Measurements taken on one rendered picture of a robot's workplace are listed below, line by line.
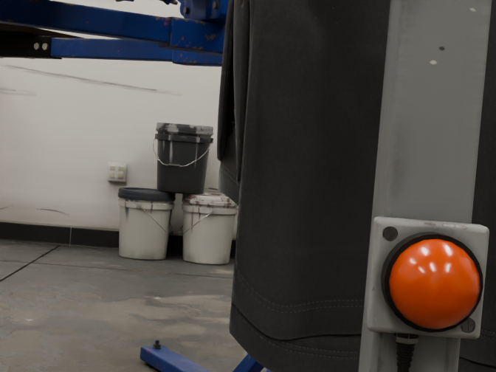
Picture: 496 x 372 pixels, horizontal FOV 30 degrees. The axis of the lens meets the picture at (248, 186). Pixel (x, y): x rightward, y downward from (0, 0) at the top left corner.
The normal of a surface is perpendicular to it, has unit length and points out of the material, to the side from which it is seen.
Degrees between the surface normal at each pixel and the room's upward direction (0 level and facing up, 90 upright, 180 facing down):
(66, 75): 90
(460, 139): 90
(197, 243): 93
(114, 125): 90
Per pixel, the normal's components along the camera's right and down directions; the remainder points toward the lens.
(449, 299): 0.16, 0.23
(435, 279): -0.15, -0.13
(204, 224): -0.13, 0.10
